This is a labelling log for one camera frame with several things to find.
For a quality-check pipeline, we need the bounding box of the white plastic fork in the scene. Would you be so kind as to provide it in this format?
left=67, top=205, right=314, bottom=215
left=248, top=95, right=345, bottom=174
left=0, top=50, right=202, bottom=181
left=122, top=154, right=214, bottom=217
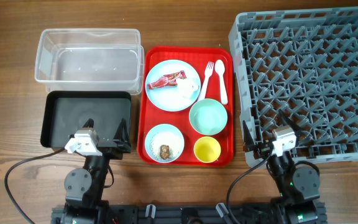
left=198, top=62, right=214, bottom=101

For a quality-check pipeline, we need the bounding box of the large light blue plate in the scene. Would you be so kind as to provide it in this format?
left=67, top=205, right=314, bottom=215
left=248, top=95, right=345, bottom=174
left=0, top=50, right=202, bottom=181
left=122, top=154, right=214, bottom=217
left=145, top=60, right=201, bottom=112

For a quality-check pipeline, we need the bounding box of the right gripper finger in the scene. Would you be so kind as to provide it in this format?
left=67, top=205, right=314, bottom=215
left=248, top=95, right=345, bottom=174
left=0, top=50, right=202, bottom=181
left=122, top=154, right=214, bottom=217
left=242, top=120, right=255, bottom=149
left=278, top=109, right=301, bottom=134

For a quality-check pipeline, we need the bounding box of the brown food scrap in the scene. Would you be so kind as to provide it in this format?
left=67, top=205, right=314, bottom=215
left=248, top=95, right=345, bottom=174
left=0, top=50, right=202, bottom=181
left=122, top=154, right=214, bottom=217
left=160, top=144, right=170, bottom=160

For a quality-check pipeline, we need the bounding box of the white tissue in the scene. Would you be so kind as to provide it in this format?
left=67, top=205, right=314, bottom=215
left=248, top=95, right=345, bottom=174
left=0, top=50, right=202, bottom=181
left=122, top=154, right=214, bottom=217
left=177, top=78, right=200, bottom=98

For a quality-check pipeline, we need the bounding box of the red snack wrapper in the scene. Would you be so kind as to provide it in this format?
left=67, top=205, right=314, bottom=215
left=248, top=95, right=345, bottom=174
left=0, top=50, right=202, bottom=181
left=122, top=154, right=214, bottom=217
left=147, top=70, right=186, bottom=90

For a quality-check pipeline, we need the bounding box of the black plastic tray bin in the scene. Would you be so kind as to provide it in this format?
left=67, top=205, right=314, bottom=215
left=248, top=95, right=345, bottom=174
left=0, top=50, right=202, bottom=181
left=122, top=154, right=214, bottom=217
left=40, top=91, right=131, bottom=148

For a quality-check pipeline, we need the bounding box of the clear plastic bin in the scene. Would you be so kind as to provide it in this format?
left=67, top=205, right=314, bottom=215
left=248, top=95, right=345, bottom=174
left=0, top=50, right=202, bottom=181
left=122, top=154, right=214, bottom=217
left=34, top=28, right=145, bottom=95

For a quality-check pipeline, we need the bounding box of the left black cable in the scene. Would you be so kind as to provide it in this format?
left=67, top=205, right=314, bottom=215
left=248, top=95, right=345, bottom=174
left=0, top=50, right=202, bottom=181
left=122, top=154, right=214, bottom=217
left=4, top=147, right=67, bottom=224

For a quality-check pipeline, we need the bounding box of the grey dishwasher rack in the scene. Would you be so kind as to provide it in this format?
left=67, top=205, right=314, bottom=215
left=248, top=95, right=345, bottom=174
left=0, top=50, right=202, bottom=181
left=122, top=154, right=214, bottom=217
left=229, top=7, right=358, bottom=163

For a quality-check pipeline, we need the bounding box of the small light blue bowl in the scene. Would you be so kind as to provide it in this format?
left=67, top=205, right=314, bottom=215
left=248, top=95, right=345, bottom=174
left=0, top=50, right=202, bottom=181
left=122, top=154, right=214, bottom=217
left=144, top=124, right=185, bottom=164

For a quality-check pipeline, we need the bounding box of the pile of white rice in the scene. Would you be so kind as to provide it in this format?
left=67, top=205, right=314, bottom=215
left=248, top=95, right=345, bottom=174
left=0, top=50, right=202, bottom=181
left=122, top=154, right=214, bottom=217
left=150, top=132, right=181, bottom=161

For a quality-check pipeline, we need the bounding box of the white plastic spoon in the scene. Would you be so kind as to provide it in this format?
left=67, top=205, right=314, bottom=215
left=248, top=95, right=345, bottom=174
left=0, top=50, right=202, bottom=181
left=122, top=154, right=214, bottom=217
left=214, top=60, right=228, bottom=105

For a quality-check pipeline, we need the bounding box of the mint green bowl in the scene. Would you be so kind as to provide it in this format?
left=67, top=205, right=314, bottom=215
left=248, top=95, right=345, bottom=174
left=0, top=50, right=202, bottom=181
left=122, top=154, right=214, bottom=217
left=189, top=98, right=228, bottom=136

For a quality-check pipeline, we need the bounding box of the yellow cup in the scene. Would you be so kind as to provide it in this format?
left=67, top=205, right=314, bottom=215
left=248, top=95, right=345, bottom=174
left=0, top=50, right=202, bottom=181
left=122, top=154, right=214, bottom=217
left=193, top=136, right=221, bottom=163

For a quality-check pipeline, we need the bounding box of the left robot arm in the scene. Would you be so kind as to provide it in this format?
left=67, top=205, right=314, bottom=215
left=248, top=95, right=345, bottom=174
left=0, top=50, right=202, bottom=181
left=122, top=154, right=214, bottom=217
left=52, top=119, right=131, bottom=224

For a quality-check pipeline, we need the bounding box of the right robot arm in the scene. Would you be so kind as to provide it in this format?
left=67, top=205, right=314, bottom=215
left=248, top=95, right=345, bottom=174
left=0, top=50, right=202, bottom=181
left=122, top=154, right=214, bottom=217
left=242, top=110, right=320, bottom=223

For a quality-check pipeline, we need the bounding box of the red serving tray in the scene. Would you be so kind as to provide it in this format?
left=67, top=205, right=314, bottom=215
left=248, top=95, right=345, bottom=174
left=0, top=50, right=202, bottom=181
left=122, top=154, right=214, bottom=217
left=137, top=46, right=234, bottom=167

